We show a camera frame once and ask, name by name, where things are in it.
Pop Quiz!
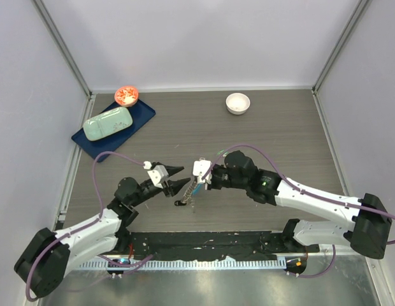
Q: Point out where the black key fob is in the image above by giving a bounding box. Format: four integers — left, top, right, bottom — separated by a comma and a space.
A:
174, 200, 187, 207

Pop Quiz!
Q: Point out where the large keyring with blue handle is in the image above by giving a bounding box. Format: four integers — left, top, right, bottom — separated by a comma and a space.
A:
180, 177, 202, 210

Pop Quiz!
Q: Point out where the green tagged key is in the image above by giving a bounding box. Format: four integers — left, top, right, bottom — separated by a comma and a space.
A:
217, 150, 227, 157

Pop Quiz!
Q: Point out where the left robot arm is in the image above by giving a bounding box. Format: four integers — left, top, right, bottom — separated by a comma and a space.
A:
14, 162, 190, 302

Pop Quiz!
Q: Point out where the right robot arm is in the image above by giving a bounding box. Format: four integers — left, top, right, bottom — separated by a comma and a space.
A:
193, 150, 392, 259

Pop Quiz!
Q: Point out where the dark blue tray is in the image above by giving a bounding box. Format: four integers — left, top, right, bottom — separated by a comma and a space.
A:
71, 99, 155, 159

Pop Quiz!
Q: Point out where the white ceramic bowl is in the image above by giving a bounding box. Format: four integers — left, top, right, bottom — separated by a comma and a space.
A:
226, 92, 251, 115

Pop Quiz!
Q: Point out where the pale green oblong dish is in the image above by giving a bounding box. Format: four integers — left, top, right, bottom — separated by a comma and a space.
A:
83, 106, 133, 142

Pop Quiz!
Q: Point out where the red patterned bowl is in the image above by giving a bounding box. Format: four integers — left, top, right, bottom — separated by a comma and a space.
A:
114, 86, 139, 107

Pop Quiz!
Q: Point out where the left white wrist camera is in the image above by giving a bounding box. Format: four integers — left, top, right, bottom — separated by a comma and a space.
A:
143, 161, 169, 189

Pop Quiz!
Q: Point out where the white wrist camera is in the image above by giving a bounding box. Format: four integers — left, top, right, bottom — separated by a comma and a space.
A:
143, 161, 169, 189
192, 159, 212, 184

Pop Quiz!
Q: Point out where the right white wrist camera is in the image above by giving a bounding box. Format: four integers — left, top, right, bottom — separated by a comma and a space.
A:
192, 159, 212, 184

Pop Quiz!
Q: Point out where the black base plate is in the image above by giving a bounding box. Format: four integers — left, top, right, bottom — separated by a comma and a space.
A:
122, 231, 320, 261

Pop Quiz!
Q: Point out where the white slotted cable duct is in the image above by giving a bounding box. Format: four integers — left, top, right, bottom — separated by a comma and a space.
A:
77, 257, 286, 272

